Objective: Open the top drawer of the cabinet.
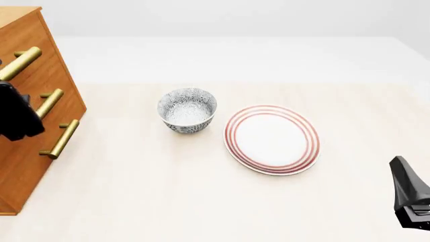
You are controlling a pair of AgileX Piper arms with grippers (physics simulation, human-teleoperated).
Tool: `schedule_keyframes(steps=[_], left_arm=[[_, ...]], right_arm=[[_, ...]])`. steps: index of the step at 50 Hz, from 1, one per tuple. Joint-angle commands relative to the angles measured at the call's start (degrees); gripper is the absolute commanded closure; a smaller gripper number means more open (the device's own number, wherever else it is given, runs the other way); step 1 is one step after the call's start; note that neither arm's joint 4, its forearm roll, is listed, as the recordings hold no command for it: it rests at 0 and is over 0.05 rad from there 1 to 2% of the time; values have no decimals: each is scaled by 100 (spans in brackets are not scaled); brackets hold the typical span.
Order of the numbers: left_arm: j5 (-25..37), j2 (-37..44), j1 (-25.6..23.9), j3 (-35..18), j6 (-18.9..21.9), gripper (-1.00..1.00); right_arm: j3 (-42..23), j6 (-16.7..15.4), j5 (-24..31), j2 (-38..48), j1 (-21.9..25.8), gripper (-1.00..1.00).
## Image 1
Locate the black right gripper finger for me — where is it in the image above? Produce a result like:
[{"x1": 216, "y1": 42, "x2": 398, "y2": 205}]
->
[{"x1": 389, "y1": 155, "x2": 430, "y2": 212}]

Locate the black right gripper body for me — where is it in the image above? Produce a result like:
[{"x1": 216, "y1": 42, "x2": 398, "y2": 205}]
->
[{"x1": 394, "y1": 198, "x2": 430, "y2": 232}]

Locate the wooden drawer front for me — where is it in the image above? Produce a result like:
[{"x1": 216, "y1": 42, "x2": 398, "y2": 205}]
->
[
  {"x1": 0, "y1": 107, "x2": 87, "y2": 212},
  {"x1": 0, "y1": 13, "x2": 67, "y2": 87},
  {"x1": 0, "y1": 63, "x2": 81, "y2": 132}
]

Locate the wooden cabinet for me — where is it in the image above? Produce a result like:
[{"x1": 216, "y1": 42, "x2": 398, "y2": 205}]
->
[{"x1": 0, "y1": 6, "x2": 88, "y2": 216}]

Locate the white plate with red rings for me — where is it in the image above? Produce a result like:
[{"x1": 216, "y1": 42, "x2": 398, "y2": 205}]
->
[{"x1": 222, "y1": 104, "x2": 321, "y2": 177}]

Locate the patterned blue-white bowl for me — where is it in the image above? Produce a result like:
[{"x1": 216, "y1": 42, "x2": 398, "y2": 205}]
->
[{"x1": 157, "y1": 87, "x2": 218, "y2": 135}]

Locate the brass bar handle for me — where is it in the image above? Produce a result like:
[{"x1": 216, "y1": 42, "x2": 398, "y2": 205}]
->
[
  {"x1": 0, "y1": 46, "x2": 43, "y2": 82},
  {"x1": 38, "y1": 119, "x2": 81, "y2": 161},
  {"x1": 34, "y1": 87, "x2": 65, "y2": 120}
]

